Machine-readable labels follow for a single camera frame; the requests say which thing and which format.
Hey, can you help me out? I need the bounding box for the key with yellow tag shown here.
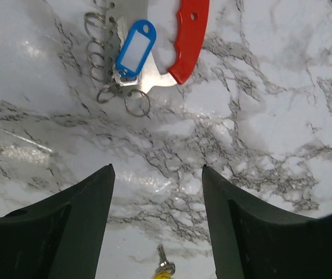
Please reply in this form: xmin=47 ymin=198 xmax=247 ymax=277
xmin=153 ymin=244 xmax=176 ymax=279

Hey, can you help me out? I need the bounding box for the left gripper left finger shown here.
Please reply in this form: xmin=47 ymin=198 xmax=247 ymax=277
xmin=0 ymin=164 xmax=116 ymax=278

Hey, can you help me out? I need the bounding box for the red handled metal key holder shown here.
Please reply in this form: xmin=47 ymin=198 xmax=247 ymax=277
xmin=84 ymin=1 xmax=210 ymax=117

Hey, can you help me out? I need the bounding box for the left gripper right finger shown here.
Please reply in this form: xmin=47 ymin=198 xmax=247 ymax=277
xmin=202 ymin=166 xmax=332 ymax=278

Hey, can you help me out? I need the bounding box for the key with blue label tag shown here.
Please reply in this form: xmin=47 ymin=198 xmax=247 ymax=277
xmin=113 ymin=17 xmax=157 ymax=86

